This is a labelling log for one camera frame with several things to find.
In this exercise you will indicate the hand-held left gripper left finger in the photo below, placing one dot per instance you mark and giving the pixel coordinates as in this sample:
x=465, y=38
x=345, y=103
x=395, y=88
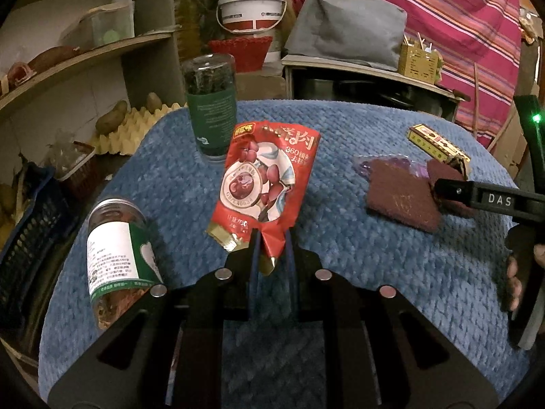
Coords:
x=254, y=272

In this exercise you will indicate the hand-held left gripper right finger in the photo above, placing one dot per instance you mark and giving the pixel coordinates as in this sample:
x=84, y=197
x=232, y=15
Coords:
x=291, y=272

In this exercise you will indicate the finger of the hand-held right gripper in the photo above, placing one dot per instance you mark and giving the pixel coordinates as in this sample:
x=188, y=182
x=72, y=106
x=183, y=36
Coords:
x=455, y=189

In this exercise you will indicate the dark red scouring pad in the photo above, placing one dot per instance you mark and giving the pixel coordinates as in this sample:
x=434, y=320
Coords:
x=402, y=196

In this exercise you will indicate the red snack packet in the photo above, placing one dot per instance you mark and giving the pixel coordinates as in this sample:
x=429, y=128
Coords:
x=264, y=179

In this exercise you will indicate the person's right hand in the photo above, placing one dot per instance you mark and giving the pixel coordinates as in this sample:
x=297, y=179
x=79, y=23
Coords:
x=514, y=283

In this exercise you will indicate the small yellow carton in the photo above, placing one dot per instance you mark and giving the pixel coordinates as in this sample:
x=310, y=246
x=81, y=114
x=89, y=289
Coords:
x=438, y=145

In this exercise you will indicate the blue woven table mat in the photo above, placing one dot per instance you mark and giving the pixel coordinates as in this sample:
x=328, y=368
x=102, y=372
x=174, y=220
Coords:
x=362, y=272

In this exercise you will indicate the clear purple plastic wrapper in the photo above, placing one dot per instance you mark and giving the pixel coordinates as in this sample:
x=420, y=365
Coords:
x=362, y=166

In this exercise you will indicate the yellow woven pen basket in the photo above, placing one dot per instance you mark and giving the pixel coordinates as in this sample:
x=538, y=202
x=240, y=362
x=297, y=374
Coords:
x=419, y=66

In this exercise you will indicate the brown cardboard sheets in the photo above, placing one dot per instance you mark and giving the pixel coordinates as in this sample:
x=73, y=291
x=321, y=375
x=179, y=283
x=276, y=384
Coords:
x=530, y=64

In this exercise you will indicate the white green label glass jar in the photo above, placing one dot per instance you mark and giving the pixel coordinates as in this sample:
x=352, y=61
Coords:
x=115, y=255

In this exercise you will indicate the low wooden cabinet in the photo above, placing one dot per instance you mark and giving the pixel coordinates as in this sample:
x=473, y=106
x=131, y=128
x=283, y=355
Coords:
x=362, y=74

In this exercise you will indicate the tall green label tea jar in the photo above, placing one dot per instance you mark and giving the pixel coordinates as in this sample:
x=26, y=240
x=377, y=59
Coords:
x=210, y=119

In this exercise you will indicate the pink striped cloth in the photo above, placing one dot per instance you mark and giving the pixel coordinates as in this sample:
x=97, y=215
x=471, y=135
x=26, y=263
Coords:
x=460, y=17

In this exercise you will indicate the brown cardboard box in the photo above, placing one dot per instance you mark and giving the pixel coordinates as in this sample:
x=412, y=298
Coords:
x=259, y=85

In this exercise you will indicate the yellow egg tray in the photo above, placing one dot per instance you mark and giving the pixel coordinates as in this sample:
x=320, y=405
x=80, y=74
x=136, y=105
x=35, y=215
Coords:
x=127, y=132

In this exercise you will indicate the grey fabric appliance cover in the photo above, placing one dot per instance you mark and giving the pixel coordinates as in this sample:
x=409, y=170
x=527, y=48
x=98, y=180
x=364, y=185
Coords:
x=345, y=25

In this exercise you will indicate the small brown potato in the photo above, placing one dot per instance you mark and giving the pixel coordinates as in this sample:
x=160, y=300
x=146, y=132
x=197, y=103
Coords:
x=154, y=101

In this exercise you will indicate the large brown potato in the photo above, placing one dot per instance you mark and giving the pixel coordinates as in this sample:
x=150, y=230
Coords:
x=110, y=117

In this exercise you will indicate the clear lidded punnet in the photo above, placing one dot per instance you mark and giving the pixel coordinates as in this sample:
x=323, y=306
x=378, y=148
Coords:
x=72, y=162

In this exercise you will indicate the red plastic basket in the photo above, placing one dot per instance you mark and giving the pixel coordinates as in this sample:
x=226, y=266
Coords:
x=240, y=53

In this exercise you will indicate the dark blue plastic crate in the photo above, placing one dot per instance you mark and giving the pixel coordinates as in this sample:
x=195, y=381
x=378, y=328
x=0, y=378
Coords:
x=30, y=243

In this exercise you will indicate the pile of yellow potatoes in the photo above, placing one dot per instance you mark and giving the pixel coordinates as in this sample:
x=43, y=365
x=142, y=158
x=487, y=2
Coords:
x=6, y=208

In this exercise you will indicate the yellow cooking oil bottle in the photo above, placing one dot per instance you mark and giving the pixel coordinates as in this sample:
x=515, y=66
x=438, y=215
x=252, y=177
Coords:
x=185, y=25

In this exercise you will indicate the white plastic bucket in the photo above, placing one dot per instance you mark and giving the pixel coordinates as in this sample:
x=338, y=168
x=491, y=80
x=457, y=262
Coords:
x=251, y=10

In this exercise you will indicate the wooden shelf unit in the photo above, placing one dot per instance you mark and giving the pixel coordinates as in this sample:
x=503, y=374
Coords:
x=166, y=17

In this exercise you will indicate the clear plastic storage box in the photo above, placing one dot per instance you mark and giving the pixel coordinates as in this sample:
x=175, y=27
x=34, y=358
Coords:
x=106, y=27

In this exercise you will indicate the reddish sweet potato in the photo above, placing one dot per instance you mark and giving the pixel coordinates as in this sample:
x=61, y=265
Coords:
x=53, y=58

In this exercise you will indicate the pink net bag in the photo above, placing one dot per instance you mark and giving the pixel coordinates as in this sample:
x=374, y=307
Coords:
x=19, y=72

